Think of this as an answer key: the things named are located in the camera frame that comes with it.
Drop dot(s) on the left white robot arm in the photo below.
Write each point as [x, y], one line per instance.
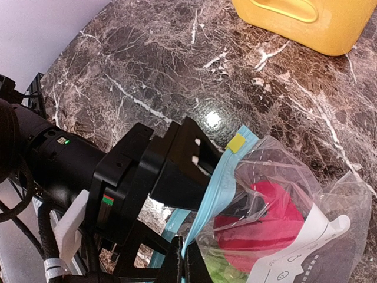
[49, 164]

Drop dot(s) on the yellow plastic bin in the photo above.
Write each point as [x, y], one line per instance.
[329, 27]

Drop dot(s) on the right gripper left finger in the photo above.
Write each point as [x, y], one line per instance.
[172, 266]

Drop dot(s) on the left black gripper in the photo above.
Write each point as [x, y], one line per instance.
[174, 170]

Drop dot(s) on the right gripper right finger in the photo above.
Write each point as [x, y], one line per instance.
[195, 270]

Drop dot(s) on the clear zip top bag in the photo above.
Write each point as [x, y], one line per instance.
[332, 239]

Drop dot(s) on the red fake apple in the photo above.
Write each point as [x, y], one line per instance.
[244, 244]

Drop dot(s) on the green fake grapes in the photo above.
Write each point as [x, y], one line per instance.
[221, 271]

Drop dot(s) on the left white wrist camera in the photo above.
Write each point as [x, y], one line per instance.
[66, 232]

